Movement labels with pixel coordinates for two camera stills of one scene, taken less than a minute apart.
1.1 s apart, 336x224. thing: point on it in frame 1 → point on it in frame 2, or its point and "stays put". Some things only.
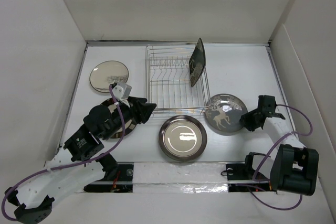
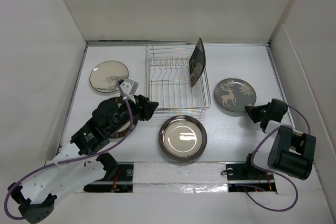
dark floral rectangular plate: (197, 62) stays put
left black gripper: (140, 109) stays put
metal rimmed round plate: (182, 138) stays put
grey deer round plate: (223, 114) → (233, 94)
